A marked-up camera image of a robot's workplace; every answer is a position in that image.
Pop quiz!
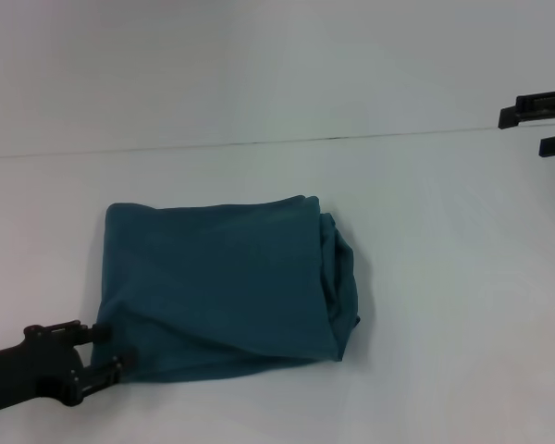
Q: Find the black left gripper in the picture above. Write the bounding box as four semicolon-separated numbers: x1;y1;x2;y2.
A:
0;319;138;411

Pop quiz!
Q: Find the teal blue t-shirt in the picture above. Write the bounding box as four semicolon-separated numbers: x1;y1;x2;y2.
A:
90;194;363;386

